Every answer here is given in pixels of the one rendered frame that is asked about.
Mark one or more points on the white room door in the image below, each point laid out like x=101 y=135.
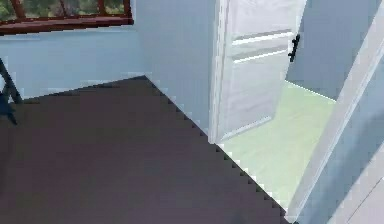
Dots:
x=256 y=83

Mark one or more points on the brown framed window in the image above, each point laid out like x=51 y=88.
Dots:
x=63 y=22

